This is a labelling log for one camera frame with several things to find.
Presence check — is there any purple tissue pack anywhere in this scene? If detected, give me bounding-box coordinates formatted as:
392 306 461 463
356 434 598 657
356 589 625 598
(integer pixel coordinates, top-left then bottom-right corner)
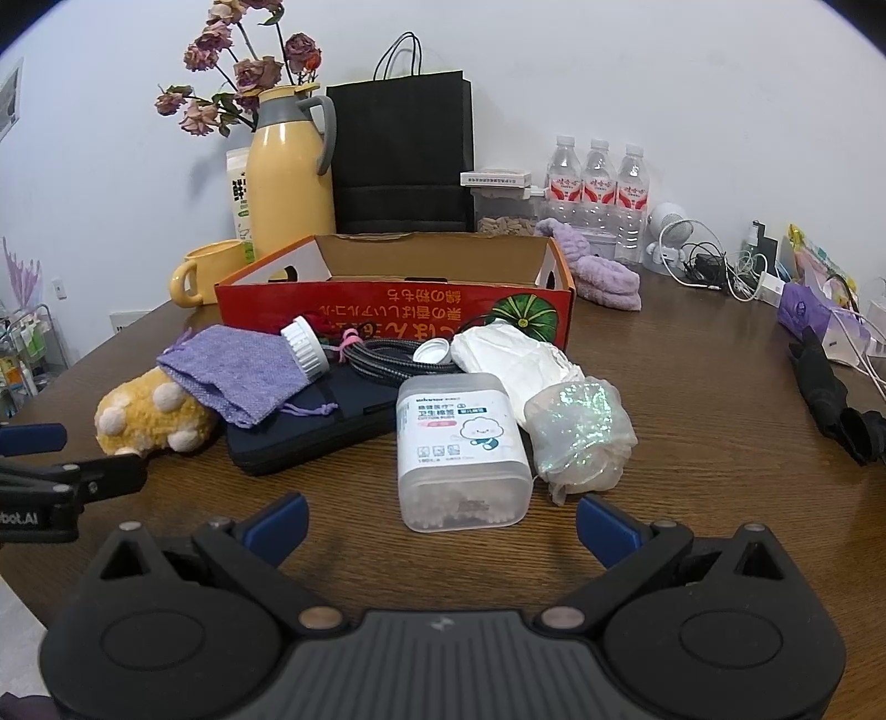
776 280 873 364

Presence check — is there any black paper bag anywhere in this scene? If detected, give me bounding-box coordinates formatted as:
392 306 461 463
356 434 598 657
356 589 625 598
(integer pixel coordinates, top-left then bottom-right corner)
325 32 477 236

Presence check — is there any wall poster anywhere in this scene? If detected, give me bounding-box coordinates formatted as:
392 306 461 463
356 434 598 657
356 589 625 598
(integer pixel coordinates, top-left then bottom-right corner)
0 59 25 143

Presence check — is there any white round camera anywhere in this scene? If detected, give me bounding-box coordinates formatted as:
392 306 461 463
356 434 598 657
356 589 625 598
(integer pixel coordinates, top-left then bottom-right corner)
643 202 693 271

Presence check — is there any purple drawstring pouch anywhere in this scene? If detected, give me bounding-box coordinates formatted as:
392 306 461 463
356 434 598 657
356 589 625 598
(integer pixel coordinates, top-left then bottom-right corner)
156 327 309 428

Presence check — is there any small black device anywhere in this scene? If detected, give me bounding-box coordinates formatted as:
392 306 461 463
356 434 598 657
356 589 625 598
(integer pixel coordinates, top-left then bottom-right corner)
744 220 780 271

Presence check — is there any white ribbed cap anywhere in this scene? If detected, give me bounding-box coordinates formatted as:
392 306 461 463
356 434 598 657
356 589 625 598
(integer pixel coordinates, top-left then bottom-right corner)
280 316 331 380

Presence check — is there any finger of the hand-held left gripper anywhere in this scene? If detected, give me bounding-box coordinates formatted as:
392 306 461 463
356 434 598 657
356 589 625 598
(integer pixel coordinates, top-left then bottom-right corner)
0 424 69 458
0 455 149 511

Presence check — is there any clear water bottle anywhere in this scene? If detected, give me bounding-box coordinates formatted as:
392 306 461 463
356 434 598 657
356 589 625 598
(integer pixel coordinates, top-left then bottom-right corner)
545 135 584 240
612 143 653 268
580 138 619 240

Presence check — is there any iridescent plastic bag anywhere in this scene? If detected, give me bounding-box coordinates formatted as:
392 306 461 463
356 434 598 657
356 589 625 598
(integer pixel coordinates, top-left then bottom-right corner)
524 377 636 506

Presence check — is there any navy zip pouch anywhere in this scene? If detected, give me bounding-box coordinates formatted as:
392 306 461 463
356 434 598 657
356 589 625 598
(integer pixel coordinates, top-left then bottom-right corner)
227 363 403 477

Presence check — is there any black folded umbrella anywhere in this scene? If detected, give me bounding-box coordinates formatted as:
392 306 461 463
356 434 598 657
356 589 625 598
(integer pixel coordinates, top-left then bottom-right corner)
789 325 886 465

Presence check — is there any white plastic wrap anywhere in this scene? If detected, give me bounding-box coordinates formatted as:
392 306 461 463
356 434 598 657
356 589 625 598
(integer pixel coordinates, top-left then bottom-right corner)
451 322 586 409

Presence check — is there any colourful snack packet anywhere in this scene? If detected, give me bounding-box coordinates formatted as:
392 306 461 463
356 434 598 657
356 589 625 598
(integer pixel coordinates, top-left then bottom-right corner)
785 223 859 306

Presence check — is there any clear container of seeds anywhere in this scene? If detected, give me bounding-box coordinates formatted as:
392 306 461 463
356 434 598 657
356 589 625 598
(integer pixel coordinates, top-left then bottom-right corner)
471 183 548 238

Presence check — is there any white milk carton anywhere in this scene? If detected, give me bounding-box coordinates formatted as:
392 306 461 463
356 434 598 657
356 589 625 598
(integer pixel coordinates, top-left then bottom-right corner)
226 147 257 263

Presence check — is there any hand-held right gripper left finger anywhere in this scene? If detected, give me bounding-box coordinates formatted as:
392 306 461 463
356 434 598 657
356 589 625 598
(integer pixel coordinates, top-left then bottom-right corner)
93 493 351 638

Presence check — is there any red cardboard box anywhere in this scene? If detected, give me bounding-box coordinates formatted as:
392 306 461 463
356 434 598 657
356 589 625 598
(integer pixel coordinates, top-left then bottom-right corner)
214 232 577 356

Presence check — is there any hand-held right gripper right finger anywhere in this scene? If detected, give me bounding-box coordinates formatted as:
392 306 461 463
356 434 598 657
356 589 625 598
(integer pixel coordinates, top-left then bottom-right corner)
540 493 786 634

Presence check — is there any purple fluffy headband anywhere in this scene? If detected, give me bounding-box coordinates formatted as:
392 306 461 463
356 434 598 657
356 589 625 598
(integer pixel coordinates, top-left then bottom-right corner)
573 258 645 314

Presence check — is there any purple dried grass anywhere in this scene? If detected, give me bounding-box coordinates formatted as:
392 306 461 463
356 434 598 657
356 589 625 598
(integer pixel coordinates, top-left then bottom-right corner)
0 235 43 312

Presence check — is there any flat white box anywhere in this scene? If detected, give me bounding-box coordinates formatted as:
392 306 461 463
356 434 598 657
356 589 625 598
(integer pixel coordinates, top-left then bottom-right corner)
460 169 534 188

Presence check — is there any cotton swab box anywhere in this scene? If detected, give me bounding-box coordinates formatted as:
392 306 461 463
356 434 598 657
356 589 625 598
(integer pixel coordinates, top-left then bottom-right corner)
396 372 534 533

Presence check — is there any dried rose bouquet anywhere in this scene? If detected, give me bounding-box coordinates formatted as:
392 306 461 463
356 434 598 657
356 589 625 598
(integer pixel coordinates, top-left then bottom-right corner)
153 0 326 140

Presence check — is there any yellow thermos jug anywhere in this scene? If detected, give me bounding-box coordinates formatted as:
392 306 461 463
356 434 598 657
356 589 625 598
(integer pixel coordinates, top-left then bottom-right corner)
245 84 339 281

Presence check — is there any metal storage shelf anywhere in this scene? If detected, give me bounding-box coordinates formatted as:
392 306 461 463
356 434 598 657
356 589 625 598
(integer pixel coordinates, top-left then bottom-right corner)
0 305 70 416

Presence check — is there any purple fluffy slipper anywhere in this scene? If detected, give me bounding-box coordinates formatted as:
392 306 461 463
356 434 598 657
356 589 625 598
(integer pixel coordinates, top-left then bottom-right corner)
535 217 591 265

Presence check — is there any tangle of charger cables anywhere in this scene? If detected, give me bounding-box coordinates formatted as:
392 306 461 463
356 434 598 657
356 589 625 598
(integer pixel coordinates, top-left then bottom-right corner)
657 222 769 302

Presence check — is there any yellow plush toy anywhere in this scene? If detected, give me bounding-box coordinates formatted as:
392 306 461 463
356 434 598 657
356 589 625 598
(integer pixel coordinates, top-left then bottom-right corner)
93 367 217 456

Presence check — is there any black braided cable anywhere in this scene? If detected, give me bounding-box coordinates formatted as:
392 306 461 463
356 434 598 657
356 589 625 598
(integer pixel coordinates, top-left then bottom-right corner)
331 331 461 389

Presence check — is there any yellow mug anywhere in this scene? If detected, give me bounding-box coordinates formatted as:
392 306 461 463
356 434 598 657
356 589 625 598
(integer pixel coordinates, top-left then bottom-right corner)
170 239 251 307

